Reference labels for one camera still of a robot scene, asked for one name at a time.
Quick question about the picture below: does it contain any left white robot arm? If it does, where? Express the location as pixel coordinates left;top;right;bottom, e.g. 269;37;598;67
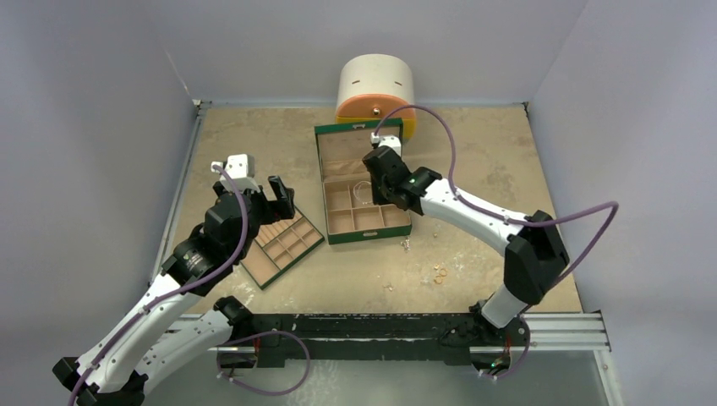
52;175;296;405

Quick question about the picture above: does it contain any aluminium frame rail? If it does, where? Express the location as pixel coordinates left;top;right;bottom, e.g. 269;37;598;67
147;99;213;285

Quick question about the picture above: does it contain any green jewelry box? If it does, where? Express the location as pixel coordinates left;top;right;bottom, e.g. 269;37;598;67
314;120;412;244

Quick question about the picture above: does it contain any silver necklace chain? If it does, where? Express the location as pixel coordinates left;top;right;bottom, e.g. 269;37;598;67
351;180;375;206

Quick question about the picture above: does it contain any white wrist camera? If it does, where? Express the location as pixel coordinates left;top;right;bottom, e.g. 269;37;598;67
369;132;402;156
211;154;260;193

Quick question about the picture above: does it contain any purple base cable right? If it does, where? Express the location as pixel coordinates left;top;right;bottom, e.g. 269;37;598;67
477;330;534;382

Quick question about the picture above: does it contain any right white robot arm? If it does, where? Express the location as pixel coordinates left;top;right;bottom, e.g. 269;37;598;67
363;146;570;344

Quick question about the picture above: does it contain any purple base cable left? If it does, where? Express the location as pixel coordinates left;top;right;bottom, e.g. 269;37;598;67
216;330;311;398

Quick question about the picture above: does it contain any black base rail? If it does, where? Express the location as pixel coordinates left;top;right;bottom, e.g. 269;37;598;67
228;312;530;371

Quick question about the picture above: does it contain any green jewelry tray insert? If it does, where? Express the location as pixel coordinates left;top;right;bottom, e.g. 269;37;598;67
240;208;325;290

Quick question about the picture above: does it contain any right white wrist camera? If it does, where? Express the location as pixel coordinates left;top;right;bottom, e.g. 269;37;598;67
369;132;402;156

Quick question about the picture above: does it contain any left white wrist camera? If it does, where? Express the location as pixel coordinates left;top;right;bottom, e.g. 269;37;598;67
211;154;260;193

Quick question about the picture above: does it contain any white orange round drawer box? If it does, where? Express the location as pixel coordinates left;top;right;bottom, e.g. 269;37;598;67
335;53;415;123

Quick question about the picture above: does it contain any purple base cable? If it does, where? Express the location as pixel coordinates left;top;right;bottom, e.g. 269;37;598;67
216;330;311;398
477;330;534;382

